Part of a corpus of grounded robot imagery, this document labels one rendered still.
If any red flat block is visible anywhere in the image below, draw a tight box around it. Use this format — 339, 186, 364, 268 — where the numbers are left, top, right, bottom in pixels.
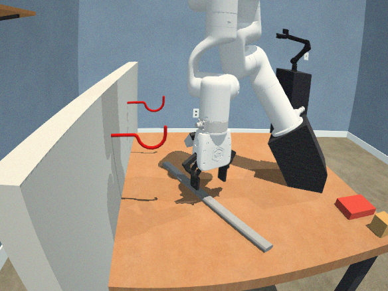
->
335, 195, 376, 220

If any cream wall panel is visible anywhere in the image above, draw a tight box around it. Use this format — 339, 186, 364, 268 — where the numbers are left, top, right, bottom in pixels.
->
0, 62, 138, 291

